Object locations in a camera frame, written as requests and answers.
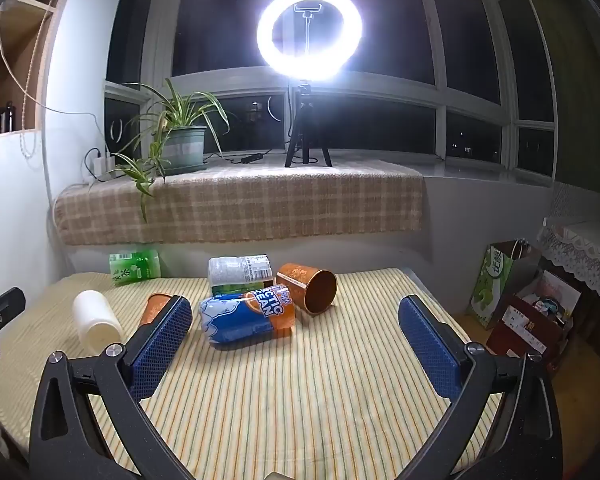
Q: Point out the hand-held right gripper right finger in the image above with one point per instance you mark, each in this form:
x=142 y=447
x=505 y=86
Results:
x=430 y=340

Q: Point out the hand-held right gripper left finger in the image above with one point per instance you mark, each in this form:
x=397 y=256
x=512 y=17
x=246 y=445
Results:
x=162 y=340

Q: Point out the orange paper cup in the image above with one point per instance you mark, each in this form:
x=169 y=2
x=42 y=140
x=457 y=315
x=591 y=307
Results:
x=152 y=310

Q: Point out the white plastic cup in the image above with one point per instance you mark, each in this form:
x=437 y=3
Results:
x=95 y=317

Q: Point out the brown paper cup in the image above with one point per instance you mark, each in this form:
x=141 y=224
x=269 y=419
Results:
x=300 y=285

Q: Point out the green tea bottle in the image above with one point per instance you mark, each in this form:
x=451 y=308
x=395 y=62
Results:
x=132 y=266

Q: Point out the green paper bag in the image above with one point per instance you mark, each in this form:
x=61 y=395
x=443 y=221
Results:
x=495 y=285

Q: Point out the dark red box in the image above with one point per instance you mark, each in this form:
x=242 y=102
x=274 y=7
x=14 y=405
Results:
x=520 y=335

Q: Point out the clear bottle green label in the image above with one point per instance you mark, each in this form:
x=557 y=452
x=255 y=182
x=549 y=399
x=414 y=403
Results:
x=235 y=272

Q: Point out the striped yellow tablecloth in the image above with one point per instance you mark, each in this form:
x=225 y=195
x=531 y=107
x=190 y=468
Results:
x=305 y=385

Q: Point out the white lace cloth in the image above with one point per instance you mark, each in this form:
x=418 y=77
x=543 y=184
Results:
x=580 y=252

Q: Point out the checked beige cloth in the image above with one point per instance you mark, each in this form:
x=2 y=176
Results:
x=280 y=200

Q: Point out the dark bottle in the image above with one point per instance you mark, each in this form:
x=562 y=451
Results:
x=7 y=117

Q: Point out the potted spider plant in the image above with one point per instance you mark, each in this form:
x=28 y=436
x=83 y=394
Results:
x=182 y=147

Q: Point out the black tripod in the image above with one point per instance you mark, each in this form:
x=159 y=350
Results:
x=304 y=125

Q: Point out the wooden shelf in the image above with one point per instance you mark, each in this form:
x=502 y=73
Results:
x=27 y=35

